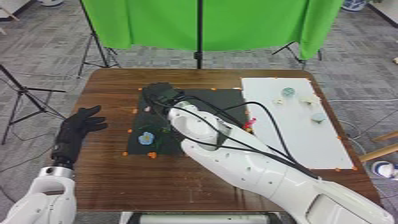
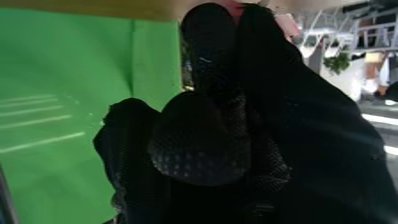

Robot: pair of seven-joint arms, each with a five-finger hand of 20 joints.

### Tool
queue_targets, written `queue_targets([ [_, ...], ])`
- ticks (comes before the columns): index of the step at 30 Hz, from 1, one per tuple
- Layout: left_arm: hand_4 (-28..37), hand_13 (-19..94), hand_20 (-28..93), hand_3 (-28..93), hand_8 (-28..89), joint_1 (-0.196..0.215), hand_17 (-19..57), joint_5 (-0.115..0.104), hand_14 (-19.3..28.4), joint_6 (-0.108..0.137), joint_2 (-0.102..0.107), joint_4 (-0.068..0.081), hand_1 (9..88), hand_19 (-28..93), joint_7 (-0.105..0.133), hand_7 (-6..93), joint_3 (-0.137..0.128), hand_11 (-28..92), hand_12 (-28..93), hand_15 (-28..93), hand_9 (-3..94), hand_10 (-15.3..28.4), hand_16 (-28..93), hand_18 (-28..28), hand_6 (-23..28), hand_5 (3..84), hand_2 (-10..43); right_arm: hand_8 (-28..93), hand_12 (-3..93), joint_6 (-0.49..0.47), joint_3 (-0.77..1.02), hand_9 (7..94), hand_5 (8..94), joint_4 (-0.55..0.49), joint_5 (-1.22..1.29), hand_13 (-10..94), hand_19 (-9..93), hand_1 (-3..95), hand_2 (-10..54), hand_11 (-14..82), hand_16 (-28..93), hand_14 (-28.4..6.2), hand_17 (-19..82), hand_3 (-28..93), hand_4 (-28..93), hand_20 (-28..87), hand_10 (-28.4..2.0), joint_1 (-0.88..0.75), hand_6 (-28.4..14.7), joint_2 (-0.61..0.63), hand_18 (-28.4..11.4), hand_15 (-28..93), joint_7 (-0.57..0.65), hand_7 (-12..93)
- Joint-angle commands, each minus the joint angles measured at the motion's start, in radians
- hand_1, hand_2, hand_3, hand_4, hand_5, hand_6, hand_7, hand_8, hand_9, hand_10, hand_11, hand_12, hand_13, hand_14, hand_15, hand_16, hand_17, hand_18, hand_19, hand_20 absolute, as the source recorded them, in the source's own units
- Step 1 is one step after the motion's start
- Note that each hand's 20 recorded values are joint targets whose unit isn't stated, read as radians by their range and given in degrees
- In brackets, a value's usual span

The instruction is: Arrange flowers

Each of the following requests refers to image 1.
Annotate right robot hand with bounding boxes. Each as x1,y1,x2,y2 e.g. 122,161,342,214
140,81,186,107

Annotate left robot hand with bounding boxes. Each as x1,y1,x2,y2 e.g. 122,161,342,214
49,105,110,169

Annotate green sprig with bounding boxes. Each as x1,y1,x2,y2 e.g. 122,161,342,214
149,123,175,148

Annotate dark mat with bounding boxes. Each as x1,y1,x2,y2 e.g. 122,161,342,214
126,87,248,156

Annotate black tripod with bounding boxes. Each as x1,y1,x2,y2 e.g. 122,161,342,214
0,64,67,145

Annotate black stand pole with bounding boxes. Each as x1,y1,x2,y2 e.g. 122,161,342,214
191,0,206,70

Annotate black light stand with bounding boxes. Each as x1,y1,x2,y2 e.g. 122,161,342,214
78,0,122,78

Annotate teal flower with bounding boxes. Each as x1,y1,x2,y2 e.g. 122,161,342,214
280,87,298,98

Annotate cream flower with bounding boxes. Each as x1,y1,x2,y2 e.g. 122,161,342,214
298,94,321,107

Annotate black stand legs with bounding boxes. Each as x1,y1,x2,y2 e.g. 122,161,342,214
269,41,325,70

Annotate white sheet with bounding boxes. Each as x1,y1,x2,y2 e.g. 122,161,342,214
239,77,357,171

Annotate pale blue flower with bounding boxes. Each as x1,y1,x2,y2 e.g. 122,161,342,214
309,112,328,124

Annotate blue white vase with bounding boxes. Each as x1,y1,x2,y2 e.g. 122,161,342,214
37,0,65,8
341,0,371,13

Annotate pale grey bar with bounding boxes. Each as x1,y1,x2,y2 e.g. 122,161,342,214
120,212,285,224

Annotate black cable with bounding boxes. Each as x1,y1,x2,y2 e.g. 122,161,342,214
152,96,309,174
220,101,321,179

